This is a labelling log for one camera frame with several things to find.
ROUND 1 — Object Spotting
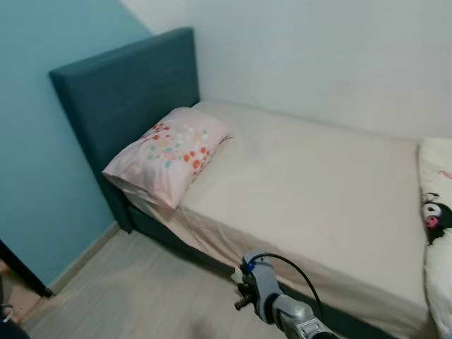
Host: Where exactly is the cream sheeted mattress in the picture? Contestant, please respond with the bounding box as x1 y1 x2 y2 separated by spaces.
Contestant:
127 99 442 339

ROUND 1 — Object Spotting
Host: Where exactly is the teal upholstered headboard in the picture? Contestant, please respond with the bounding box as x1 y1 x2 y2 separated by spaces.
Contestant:
48 27 202 234

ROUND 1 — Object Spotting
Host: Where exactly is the black furniture leg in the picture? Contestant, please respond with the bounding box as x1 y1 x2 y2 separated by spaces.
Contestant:
0 239 54 297

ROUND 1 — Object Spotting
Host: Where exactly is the cream cartoon print quilt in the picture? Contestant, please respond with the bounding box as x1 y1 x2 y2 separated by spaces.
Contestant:
418 136 452 339

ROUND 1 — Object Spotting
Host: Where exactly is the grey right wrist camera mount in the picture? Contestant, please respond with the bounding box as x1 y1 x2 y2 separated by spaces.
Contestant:
240 256 283 322

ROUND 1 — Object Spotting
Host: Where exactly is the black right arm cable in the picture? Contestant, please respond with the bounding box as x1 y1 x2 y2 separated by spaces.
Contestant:
247 253 326 326

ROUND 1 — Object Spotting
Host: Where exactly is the pink floral pillow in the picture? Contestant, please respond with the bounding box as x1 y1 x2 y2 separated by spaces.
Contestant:
102 106 234 210

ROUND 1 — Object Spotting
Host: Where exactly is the dark blue cloth item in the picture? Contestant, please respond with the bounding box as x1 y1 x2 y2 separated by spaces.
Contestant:
0 318 29 339

